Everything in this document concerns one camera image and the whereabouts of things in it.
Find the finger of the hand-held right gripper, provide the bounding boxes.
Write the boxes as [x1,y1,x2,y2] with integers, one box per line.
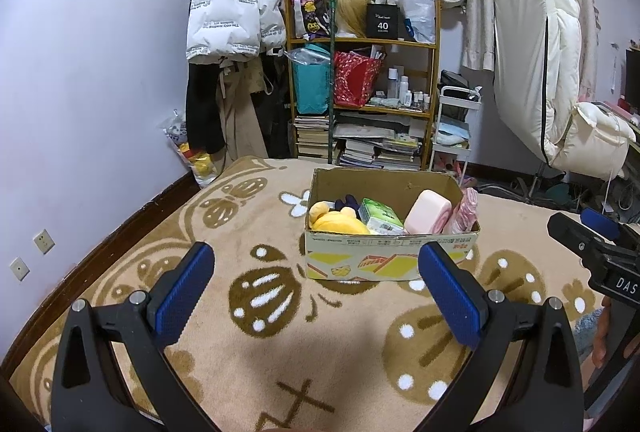
[581,207,621,240]
[547,212,626,273]

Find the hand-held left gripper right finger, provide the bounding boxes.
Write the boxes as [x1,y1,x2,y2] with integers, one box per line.
[417,241,586,432]

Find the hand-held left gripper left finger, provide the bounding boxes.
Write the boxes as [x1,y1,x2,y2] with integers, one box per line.
[50,241,216,432]

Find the pink soap-shaped block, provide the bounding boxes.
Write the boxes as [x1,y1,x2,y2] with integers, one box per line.
[403,189,453,235]

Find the green tissue pack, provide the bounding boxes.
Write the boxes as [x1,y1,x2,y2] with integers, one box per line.
[358,197,406,235]

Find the cardboard box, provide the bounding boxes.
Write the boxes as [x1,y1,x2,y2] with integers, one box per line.
[304,168,481,282]

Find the yellow dog plush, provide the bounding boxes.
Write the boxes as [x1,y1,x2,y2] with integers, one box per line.
[308,201,372,235]

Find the person's right hand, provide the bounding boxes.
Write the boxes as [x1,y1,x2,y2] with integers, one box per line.
[591,307,617,365]

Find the white cushion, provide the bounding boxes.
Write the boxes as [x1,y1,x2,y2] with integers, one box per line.
[550,101,631,180]

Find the pink rolled towel in wrap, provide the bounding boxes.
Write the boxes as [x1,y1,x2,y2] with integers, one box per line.
[442,187,479,234]

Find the beige patterned rug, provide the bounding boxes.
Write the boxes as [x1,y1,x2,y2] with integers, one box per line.
[10,155,640,432]

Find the pink items on cart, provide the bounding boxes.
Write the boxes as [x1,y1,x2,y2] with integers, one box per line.
[432,155,468,175]

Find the white trolley cart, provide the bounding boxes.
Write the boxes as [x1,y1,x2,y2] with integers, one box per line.
[430,85,482,178]

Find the light blue cloth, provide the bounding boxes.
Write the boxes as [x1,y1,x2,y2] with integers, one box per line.
[436,119,471,145]

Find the plastic bag with toys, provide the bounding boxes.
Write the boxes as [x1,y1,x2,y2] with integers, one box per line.
[161,109,221,188]

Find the pile of books and papers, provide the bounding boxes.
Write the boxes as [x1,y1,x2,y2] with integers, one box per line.
[334,122,423,170]

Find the black garment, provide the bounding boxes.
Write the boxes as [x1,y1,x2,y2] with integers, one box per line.
[186,60,228,153]

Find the beige trousers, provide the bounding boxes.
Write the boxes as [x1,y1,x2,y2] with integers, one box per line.
[215,57,273,163]

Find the stack of books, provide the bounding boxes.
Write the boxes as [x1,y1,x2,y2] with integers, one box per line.
[293,113,332,159]

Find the group of toiletry bottles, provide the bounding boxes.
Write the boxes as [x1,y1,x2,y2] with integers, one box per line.
[375,66,432,109]

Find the red patterned gift bag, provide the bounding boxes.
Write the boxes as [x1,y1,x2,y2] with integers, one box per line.
[333,51,382,107]

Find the green pole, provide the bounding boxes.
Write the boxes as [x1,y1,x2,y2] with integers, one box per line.
[327,0,337,163]

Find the teal shopping bag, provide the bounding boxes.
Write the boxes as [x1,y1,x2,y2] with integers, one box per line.
[291,43,332,114]

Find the wooden bookshelf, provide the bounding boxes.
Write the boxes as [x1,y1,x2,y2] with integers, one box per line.
[285,0,443,170]

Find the clear plastic bag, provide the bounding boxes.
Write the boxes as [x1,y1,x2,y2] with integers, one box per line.
[398,0,437,44]

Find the black gift box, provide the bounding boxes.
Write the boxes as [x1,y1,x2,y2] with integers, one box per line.
[365,3,405,39]

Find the blonde wig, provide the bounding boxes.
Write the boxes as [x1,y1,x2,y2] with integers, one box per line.
[332,0,373,38]

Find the printed black tote bag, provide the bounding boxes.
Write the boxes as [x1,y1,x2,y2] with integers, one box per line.
[289,0,332,38]

